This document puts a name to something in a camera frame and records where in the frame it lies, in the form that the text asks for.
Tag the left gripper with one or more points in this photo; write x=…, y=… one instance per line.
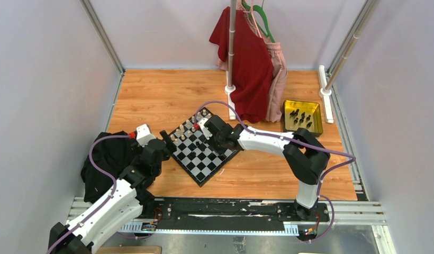
x=168, y=141

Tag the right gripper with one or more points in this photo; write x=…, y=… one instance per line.
x=209, y=137

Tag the black and white chessboard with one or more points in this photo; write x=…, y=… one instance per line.
x=194, y=154

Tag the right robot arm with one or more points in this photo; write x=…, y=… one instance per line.
x=304, y=154

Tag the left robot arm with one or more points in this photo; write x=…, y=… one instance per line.
x=127, y=198

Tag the white rack base foot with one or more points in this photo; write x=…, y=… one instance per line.
x=230, y=98

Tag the pink garment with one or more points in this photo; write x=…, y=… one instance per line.
x=279, y=78

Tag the black cloth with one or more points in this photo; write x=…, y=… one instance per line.
x=112, y=156

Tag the yellow tray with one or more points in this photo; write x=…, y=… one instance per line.
x=300, y=114

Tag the red shirt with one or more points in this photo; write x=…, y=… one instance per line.
x=252, y=72

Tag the green hanger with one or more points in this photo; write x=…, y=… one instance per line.
x=264, y=28

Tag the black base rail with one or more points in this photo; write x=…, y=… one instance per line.
x=231, y=215

